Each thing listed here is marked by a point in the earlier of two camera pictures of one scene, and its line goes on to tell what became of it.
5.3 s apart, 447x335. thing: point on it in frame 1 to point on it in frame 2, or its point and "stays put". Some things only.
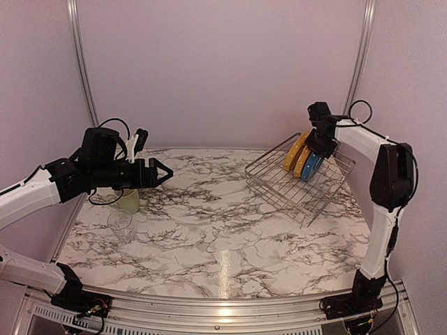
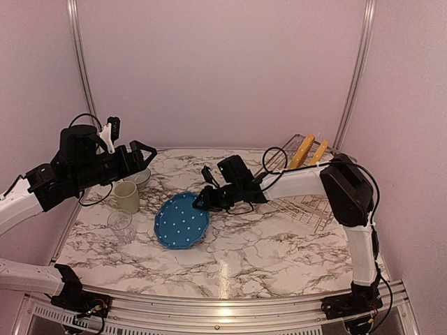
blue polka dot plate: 311,164 to 179,225
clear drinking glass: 121,222 stays put
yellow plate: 301,160 to 319,153
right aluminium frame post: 361,60 stays put
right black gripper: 325,153 to 208,201
